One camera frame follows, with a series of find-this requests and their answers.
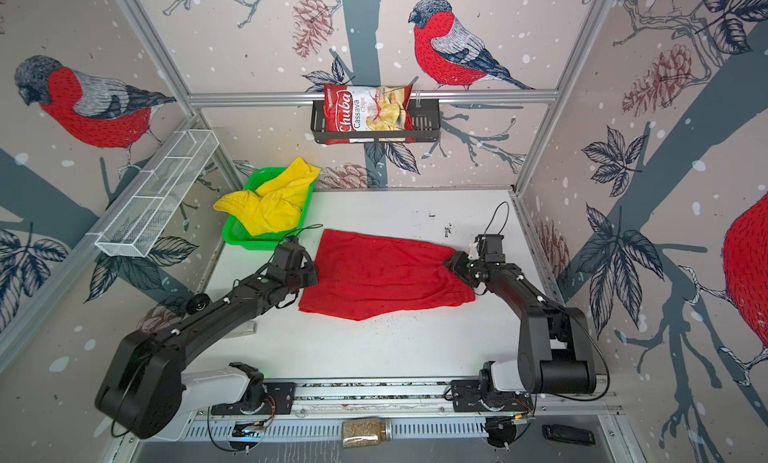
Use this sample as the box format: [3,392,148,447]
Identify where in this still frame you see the yellow shorts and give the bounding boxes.
[213,157,321,238]

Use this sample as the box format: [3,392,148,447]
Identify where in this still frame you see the black remote device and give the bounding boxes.
[542,424,596,446]

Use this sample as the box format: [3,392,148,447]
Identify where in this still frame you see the black-capped white bottle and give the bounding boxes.
[185,293,212,315]

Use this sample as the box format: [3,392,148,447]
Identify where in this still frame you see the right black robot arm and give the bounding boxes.
[444,234,597,405]

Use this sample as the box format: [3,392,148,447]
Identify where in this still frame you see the glass jar of grains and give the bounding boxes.
[341,418,392,449]

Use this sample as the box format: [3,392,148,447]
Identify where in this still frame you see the black wall shelf basket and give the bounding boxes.
[310,99,441,144]

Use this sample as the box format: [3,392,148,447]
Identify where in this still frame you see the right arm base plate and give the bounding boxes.
[445,379,534,414]

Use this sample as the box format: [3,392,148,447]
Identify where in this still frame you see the red Chuba chips bag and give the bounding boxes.
[323,84,413,133]

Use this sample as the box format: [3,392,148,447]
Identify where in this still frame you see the white wire mesh basket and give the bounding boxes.
[95,129,219,257]

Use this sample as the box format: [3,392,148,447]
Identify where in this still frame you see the small white flat block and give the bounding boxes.
[230,321,257,338]

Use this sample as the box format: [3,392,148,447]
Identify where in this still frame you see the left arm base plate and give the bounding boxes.
[211,381,297,418]

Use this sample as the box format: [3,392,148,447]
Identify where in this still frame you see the red shorts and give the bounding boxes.
[299,229,476,321]

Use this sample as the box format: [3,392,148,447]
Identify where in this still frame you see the green plastic basket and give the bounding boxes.
[222,167,315,250]

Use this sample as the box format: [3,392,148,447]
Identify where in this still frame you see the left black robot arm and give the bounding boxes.
[95,236,318,438]

